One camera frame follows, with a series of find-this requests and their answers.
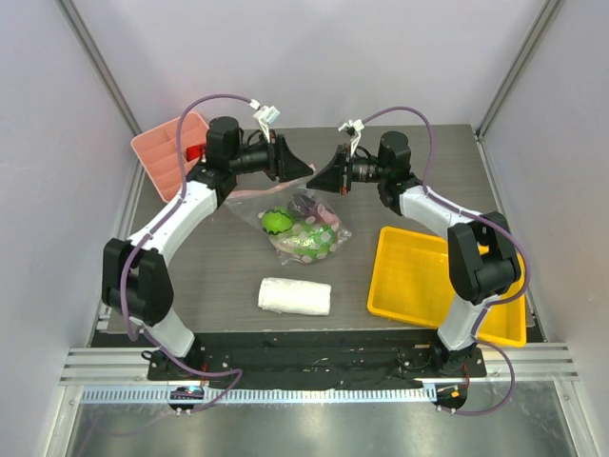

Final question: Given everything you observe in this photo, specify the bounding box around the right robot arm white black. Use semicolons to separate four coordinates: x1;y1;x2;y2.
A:
306;130;521;376

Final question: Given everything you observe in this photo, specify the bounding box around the yellow plastic tray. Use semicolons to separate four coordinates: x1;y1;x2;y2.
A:
366;227;526;348

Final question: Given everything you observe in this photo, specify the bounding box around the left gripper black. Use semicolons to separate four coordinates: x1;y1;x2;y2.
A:
228;129;313;184

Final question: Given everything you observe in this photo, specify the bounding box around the aluminium frame rail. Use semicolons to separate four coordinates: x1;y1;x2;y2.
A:
60;343;579;390

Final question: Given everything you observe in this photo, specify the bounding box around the white rolled towel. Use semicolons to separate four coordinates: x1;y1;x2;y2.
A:
258;277;332;316

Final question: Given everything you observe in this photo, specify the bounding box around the clear zip top bag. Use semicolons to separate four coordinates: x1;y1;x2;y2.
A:
225;178;352;265

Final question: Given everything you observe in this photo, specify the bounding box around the red santa toy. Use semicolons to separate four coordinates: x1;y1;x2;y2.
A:
186;144;206;162

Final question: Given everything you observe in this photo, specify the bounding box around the purple toy eggplant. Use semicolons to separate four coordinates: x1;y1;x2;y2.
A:
286;192;325;223

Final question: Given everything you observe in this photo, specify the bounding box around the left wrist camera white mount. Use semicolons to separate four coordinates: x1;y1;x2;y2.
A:
248;99;280;143

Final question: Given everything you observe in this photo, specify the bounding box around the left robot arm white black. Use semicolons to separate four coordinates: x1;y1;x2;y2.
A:
102;116;313;380

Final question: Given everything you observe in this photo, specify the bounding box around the pink divided organizer box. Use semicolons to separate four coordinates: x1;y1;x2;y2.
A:
131;112;208;203

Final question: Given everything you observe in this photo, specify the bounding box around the green toy ball black zigzag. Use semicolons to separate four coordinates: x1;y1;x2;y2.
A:
261;207;294;235

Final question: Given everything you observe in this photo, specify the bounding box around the white slotted cable duct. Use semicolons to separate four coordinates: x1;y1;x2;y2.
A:
80;385;437;405

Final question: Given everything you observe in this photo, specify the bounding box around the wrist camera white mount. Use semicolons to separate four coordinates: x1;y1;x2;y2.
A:
338;119;365;156
248;99;280;143

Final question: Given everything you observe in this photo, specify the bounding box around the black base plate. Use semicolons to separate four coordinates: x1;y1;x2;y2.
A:
147;330;489;389

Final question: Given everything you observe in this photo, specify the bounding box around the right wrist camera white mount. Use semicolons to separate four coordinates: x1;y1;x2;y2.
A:
338;119;365;156

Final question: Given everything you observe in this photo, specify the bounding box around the green polka dot toy food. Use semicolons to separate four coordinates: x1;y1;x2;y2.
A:
277;224;338;263

